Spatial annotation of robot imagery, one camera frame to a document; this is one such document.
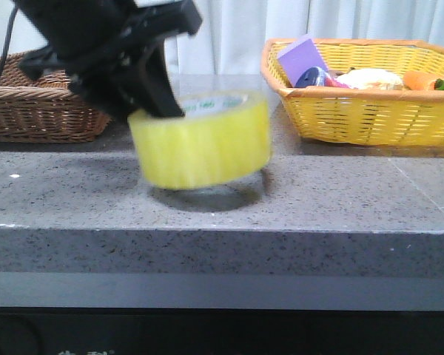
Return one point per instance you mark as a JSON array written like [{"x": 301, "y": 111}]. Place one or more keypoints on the brown wicker basket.
[{"x": 44, "y": 111}]

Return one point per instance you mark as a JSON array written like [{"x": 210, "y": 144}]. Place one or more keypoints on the red pink small item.
[{"x": 332, "y": 81}]

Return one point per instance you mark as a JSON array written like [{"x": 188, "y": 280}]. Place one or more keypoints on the orange carrot toy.
[{"x": 417, "y": 80}]

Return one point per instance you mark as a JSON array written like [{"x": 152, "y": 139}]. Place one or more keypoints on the blue round container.
[{"x": 313, "y": 76}]

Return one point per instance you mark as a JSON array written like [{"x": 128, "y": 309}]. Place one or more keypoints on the cream bread toy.
[{"x": 371, "y": 78}]

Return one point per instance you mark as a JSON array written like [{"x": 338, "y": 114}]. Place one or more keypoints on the purple sponge block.
[{"x": 298, "y": 57}]

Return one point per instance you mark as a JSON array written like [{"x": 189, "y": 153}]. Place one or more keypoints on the yellow wicker basket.
[{"x": 363, "y": 117}]

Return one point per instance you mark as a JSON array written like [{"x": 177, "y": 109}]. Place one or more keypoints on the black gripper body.
[{"x": 101, "y": 35}]

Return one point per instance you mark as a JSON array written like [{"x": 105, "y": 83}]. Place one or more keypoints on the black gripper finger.
[
  {"x": 158, "y": 97},
  {"x": 117, "y": 93}
]

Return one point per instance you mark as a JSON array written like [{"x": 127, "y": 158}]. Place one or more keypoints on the yellow tape roll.
[{"x": 222, "y": 137}]

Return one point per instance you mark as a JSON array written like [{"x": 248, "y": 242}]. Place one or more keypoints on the white curtain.
[{"x": 233, "y": 33}]

